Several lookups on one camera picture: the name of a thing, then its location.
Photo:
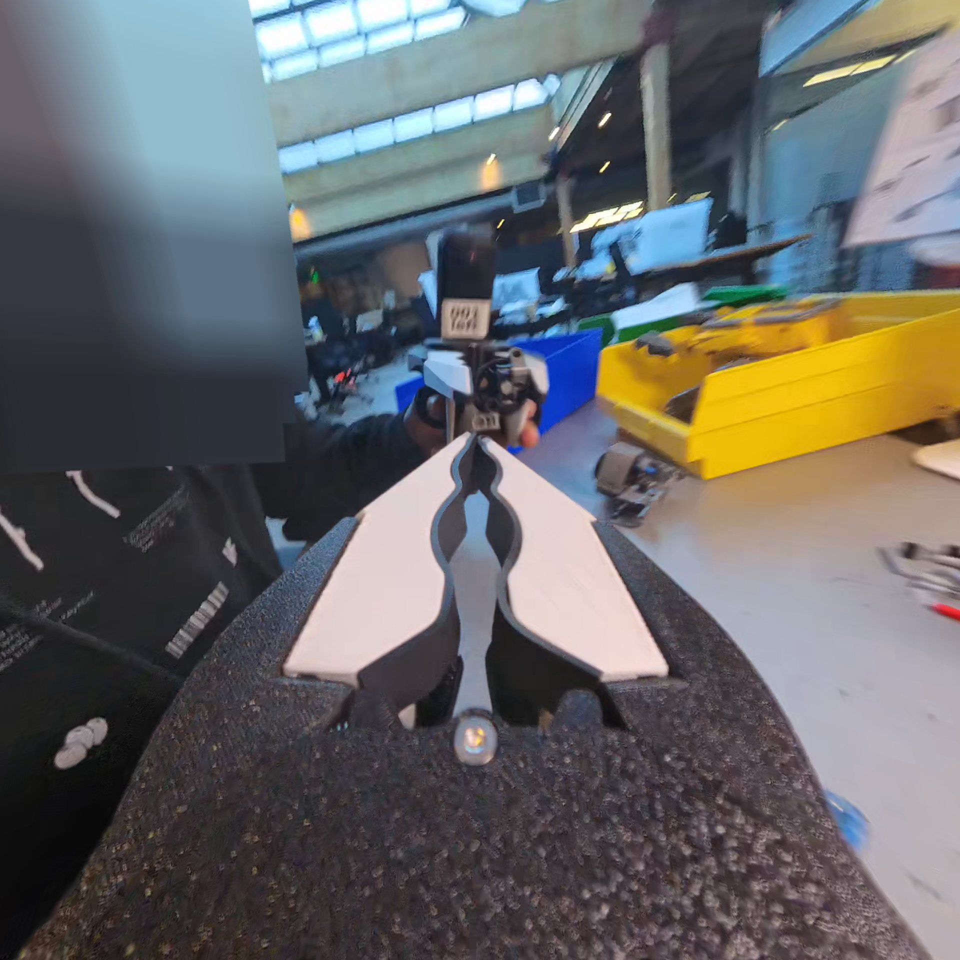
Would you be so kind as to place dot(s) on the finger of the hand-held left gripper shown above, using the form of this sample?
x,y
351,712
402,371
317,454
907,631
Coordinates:
x,y
538,373
448,375

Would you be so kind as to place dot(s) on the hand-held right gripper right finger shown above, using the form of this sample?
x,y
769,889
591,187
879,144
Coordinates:
x,y
577,592

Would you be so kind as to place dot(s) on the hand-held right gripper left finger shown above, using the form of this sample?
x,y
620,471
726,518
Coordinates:
x,y
375,592

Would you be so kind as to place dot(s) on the black toy wheel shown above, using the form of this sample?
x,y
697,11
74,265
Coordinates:
x,y
495,390

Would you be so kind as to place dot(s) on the grey desk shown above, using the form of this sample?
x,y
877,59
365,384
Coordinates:
x,y
750,600

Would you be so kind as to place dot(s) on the person's left hand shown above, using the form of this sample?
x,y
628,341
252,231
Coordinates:
x,y
529,433

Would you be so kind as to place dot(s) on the blue storage bin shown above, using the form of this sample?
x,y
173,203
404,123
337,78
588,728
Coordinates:
x,y
570,375

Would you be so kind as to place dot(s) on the grey black brick model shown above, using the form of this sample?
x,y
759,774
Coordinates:
x,y
626,469

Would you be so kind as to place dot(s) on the yellow toy tracked vehicle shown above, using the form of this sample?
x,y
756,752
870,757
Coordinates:
x,y
735,337

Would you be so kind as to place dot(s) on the green storage bin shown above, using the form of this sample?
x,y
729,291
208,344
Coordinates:
x,y
742,294

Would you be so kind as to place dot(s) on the yellow storage bin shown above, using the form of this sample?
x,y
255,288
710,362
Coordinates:
x,y
787,420

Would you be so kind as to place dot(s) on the person in black hoodie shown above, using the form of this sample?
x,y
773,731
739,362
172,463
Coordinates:
x,y
112,637

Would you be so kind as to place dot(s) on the pile of small brick pieces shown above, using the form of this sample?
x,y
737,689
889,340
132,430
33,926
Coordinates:
x,y
926,574

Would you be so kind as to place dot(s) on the clear blue round stud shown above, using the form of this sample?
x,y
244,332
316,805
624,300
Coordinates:
x,y
849,821

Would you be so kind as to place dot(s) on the white instruction booklet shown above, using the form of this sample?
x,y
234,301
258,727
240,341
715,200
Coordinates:
x,y
915,165

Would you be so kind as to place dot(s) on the white rounded base plate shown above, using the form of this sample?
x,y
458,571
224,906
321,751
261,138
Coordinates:
x,y
941,459

